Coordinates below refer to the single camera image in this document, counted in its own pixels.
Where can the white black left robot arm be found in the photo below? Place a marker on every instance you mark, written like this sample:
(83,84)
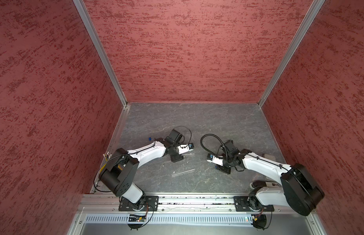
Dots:
(118,173)

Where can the pencils in cup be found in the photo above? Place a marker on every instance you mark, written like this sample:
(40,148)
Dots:
(107,156)

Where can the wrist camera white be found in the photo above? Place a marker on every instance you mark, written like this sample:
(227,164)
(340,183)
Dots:
(185,148)
(214,159)

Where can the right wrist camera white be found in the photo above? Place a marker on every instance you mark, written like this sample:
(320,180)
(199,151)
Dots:
(214,159)

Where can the aluminium corner frame post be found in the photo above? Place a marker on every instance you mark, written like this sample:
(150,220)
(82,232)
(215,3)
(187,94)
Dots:
(308,19)
(84,15)

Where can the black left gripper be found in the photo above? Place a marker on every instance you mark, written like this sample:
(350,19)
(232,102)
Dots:
(176,158)

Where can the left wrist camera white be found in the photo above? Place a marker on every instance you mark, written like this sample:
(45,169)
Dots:
(185,148)

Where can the white slotted cable duct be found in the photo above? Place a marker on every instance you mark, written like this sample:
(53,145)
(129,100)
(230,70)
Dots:
(180,219)

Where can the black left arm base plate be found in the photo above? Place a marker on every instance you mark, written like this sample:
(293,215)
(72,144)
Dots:
(145,202)

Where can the aluminium front rail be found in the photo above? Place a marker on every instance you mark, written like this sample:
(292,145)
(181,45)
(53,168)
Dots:
(174,203)

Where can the aluminium corner frame post right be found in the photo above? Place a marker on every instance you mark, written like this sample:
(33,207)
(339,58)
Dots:
(308,19)

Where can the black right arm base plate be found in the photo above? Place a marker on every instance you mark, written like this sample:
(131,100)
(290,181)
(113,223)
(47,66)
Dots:
(243,204)

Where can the aluminium corner frame post left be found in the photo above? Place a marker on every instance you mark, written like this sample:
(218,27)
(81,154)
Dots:
(84,15)

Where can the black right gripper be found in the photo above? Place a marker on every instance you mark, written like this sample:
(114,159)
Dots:
(222,169)

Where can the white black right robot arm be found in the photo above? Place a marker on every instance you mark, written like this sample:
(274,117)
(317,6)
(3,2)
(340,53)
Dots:
(290,185)

